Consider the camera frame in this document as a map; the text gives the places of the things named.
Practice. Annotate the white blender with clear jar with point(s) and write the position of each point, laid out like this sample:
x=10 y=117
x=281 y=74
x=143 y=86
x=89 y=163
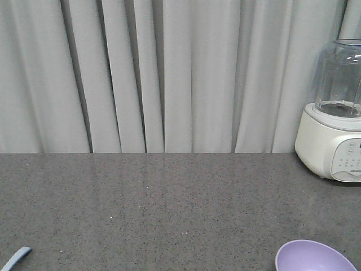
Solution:
x=328 y=137

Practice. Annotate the purple plastic bowl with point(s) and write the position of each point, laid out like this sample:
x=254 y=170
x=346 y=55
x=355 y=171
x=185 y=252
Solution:
x=305 y=254

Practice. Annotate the white pleated curtain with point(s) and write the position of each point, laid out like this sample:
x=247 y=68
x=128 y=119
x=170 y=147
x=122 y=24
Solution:
x=161 y=76

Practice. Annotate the light blue plastic spoon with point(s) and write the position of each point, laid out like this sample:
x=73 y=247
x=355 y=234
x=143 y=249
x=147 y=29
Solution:
x=15 y=258

